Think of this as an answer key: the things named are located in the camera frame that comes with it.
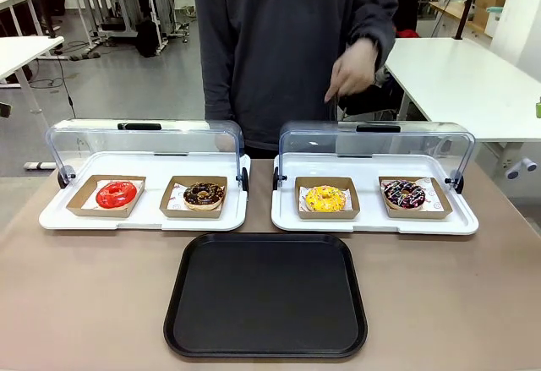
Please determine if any red glazed donut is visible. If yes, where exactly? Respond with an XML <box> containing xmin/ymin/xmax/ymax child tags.
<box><xmin>96</xmin><ymin>180</ymin><xmax>139</xmax><ymax>210</ymax></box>

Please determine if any white workbench with frame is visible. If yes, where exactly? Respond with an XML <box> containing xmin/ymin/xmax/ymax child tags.
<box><xmin>69</xmin><ymin>0</ymin><xmax>178</xmax><ymax>55</ymax></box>

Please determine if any clear plastic display lid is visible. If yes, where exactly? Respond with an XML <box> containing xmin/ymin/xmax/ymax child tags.
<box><xmin>45</xmin><ymin>118</ymin><xmax>250</xmax><ymax>192</ymax></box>
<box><xmin>272</xmin><ymin>119</ymin><xmax>478</xmax><ymax>195</ymax></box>

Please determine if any brown cardboard donut box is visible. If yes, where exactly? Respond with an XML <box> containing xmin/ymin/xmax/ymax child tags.
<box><xmin>159</xmin><ymin>175</ymin><xmax>228</xmax><ymax>220</ymax></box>
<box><xmin>294</xmin><ymin>176</ymin><xmax>361</xmax><ymax>221</ymax></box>
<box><xmin>65</xmin><ymin>174</ymin><xmax>147</xmax><ymax>219</ymax></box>
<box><xmin>378</xmin><ymin>176</ymin><xmax>454</xmax><ymax>220</ymax></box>

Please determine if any dark drizzled sprinkled donut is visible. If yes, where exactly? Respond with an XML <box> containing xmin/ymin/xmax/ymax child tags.
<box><xmin>382</xmin><ymin>178</ymin><xmax>427</xmax><ymax>210</ymax></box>

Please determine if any person's left hand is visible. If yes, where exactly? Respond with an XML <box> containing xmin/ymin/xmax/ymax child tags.
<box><xmin>324</xmin><ymin>37</ymin><xmax>380</xmax><ymax>103</ymax></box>

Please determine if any white display tray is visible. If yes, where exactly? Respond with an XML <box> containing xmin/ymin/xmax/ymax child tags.
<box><xmin>38</xmin><ymin>150</ymin><xmax>252</xmax><ymax>232</ymax></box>
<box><xmin>270</xmin><ymin>153</ymin><xmax>480</xmax><ymax>237</ymax></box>

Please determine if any yellow sprinkled donut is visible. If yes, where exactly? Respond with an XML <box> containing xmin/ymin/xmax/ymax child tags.
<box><xmin>304</xmin><ymin>184</ymin><xmax>347</xmax><ymax>214</ymax></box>

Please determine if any chocolate nut donut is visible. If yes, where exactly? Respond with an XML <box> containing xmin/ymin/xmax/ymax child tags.
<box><xmin>183</xmin><ymin>181</ymin><xmax>226</xmax><ymax>211</ymax></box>

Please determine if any person's dark grey sweater torso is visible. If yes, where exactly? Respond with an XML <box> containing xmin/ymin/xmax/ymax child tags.
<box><xmin>190</xmin><ymin>0</ymin><xmax>400</xmax><ymax>152</ymax></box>

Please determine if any white side table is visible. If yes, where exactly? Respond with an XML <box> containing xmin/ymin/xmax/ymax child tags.
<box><xmin>383</xmin><ymin>36</ymin><xmax>541</xmax><ymax>177</ymax></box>

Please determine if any black tripod stand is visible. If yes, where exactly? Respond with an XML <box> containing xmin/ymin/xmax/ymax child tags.
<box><xmin>452</xmin><ymin>0</ymin><xmax>485</xmax><ymax>41</ymax></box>

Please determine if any black backpack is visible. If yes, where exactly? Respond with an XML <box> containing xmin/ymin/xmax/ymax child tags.
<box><xmin>134</xmin><ymin>19</ymin><xmax>161</xmax><ymax>58</ymax></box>

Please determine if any person's left forearm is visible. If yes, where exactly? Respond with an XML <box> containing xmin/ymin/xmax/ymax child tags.
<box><xmin>345</xmin><ymin>0</ymin><xmax>400</xmax><ymax>68</ymax></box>

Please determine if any black serving tray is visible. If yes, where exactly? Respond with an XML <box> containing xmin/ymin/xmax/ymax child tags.
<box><xmin>163</xmin><ymin>232</ymin><xmax>369</xmax><ymax>360</ymax></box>

